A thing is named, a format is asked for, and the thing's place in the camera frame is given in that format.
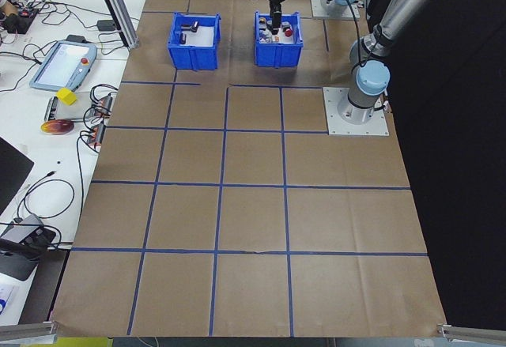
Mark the blue bin holding push buttons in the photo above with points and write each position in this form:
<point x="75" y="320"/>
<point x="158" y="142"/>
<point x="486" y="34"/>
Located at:
<point x="276" y="55"/>

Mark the blue bin holding black parts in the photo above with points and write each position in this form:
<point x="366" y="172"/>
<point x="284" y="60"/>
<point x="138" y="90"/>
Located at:
<point x="193" y="58"/>

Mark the red mushroom push button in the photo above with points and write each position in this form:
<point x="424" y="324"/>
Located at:
<point x="288" y="31"/>

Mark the black power adapter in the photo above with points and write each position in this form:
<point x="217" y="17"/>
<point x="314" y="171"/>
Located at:
<point x="106" y="25"/>

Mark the grey power adapter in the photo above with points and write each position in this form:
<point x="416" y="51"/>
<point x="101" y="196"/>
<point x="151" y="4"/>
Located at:
<point x="77" y="38"/>

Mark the grey blue teach pendant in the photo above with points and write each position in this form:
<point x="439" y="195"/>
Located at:
<point x="59" y="66"/>

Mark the yellow cube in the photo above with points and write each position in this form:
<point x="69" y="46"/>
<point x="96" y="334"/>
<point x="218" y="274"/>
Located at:
<point x="66" y="96"/>

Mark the silver metal device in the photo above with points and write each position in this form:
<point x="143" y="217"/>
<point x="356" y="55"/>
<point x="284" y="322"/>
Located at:
<point x="51" y="108"/>

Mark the orange red round disc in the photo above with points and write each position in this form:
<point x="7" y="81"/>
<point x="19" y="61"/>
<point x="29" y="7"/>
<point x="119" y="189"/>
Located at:
<point x="57" y="127"/>

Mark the black red electronics board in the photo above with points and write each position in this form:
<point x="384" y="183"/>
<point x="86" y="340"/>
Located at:
<point x="21" y="17"/>

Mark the white side desk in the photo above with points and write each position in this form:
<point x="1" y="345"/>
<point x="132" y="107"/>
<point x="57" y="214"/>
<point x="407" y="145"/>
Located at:
<point x="39" y="149"/>

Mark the black laptop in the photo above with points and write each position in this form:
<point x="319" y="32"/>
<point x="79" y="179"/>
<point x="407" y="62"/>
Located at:
<point x="12" y="173"/>

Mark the aluminium extrusion bar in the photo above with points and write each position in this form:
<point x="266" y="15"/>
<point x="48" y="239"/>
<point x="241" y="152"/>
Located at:
<point x="23" y="333"/>
<point x="474" y="335"/>

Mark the white blue paper sheet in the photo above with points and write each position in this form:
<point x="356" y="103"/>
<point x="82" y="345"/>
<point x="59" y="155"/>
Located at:
<point x="6" y="297"/>

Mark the black orange switch part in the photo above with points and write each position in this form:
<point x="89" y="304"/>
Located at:
<point x="261" y="21"/>

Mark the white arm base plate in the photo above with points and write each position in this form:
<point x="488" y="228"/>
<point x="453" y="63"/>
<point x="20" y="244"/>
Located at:
<point x="371" y="127"/>
<point x="318" y="8"/>

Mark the aluminium frame post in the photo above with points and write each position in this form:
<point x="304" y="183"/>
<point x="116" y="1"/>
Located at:
<point x="114" y="7"/>

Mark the black frame cover cloth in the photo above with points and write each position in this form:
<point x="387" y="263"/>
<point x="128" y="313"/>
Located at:
<point x="454" y="165"/>

